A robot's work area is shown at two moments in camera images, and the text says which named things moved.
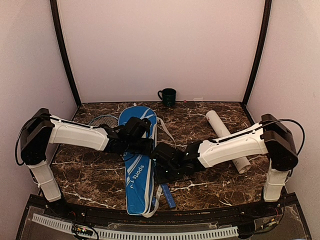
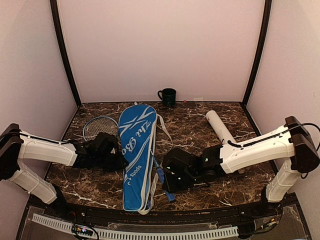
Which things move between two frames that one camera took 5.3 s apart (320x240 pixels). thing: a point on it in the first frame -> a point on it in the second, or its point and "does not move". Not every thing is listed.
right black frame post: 267,8 does not move
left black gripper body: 134,148 -> 109,165
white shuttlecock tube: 243,165 does not move
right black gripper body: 171,174 -> 185,181
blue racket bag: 138,167 does not move
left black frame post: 63,51 does not move
